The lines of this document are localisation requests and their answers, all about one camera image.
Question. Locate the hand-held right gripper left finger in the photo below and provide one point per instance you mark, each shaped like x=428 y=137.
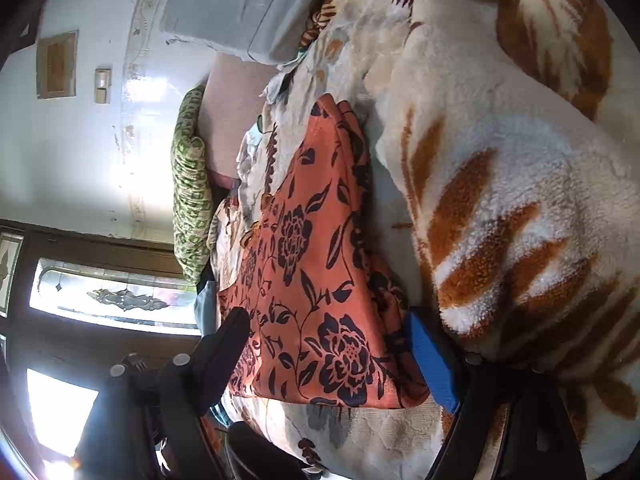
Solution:
x=220 y=350

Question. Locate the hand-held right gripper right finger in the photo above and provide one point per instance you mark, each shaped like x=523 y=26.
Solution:
x=432 y=360

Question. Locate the orange floral shirt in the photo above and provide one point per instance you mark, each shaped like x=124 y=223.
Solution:
x=310 y=240

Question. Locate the blue cloth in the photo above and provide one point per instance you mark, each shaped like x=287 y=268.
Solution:
x=205 y=310

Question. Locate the dark cloth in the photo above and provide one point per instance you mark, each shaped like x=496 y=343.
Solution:
x=260 y=455

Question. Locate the stained glass window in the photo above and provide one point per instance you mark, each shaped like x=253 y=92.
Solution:
x=100 y=300

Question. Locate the green patterned pillow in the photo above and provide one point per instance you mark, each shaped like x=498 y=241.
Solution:
x=190 y=185

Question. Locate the cream brown fleece blanket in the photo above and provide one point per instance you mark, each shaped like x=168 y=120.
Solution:
x=500 y=160

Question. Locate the pink bed sheet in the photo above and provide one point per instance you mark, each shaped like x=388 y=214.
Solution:
x=225 y=110

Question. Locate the white crumpled cloth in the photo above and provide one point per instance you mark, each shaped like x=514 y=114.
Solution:
x=274 y=89

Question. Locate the grey pillow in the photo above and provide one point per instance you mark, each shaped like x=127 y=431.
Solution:
x=235 y=5

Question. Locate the beige light switch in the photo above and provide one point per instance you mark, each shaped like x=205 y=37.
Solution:
x=103 y=78
x=103 y=96

